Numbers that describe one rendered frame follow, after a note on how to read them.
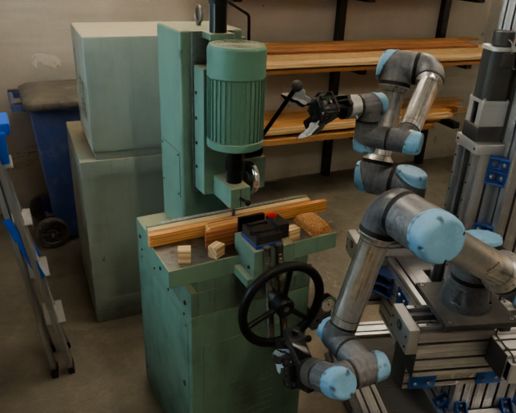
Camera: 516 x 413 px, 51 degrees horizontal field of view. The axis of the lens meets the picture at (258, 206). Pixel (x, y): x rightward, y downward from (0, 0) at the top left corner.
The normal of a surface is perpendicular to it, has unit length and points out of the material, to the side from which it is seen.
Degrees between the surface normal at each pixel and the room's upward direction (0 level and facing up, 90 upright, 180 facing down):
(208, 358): 90
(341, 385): 62
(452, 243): 86
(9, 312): 0
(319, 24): 90
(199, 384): 90
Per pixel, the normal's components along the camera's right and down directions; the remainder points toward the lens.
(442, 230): 0.33, 0.35
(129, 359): 0.04, -0.90
